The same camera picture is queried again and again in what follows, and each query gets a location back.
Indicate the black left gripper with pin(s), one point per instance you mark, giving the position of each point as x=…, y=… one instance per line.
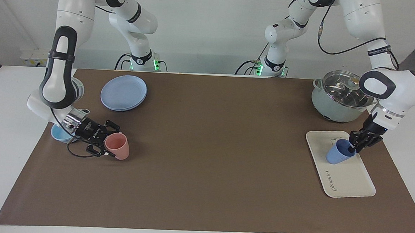
x=370, y=134

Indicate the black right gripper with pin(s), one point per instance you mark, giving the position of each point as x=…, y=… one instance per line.
x=89, y=131

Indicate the pink plastic cup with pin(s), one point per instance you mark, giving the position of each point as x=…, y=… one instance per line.
x=118, y=146

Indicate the blue plastic cup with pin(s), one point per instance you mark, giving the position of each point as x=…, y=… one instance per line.
x=338, y=153

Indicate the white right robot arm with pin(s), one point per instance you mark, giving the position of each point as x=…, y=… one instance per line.
x=60, y=69

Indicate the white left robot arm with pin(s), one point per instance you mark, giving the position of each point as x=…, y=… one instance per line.
x=390, y=87

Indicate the cream tray with rabbit print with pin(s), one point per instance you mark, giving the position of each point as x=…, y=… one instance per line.
x=346, y=177

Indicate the pale green cooking pot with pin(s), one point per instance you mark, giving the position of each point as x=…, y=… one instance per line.
x=330, y=108

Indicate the light blue bowl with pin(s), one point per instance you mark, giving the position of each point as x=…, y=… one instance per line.
x=59, y=134

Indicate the pale blue plate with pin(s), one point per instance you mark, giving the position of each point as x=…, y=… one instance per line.
x=123, y=92

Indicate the glass pot lid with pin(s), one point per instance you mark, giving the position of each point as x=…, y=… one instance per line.
x=340, y=88

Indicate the white power strip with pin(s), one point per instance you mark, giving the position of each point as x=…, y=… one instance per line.
x=36, y=58

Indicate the brown table mat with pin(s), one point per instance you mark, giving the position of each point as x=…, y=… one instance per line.
x=207, y=184

